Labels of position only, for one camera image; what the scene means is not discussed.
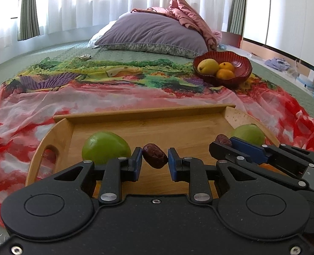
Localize green quilted bedspread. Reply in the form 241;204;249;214
0;38;314;144

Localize yellow pear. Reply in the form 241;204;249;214
197;58;220;75

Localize wooden side ledge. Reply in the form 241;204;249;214
221;30;314;71

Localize white sheer curtain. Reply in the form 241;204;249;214
0;0;232;51

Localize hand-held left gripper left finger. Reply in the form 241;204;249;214
52;147;143;205

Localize dark red scalloped bowl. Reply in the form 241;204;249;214
193;51;253;88

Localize blue crumpled clothes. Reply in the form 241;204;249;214
264;58;291;72

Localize colourful printed scarf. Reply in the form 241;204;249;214
0;57;314;213

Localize white pillow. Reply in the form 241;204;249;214
88;21;120;49

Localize red jujube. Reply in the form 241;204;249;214
215;134;232;146
142;143;168;169

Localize large green apple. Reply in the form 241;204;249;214
82;131;132;165

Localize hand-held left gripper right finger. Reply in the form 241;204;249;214
168;147;256;205

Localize green curtain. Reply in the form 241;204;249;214
227;0;248;35
17;0;41;41

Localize small green apple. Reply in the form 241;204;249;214
231;123;265;146

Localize pink quilt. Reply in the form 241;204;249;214
132;0;223;51

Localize purple pillow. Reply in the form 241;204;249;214
95;12;209;59

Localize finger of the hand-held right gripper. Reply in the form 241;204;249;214
230;137;306;176
209;142;309;191

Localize wooden tray with handles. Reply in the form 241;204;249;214
25;103;282;200

